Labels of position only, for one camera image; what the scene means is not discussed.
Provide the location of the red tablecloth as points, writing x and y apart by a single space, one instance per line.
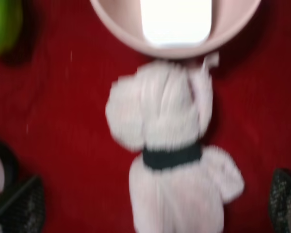
53 91

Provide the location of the pink rolled towel black band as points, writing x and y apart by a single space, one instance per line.
176 185

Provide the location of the pink ribbed bowl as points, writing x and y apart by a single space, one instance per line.
123 19

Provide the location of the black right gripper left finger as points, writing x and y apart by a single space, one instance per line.
22 207

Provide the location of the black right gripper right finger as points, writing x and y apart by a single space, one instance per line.
279 203

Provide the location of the green mango fruit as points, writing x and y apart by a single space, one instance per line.
11 19

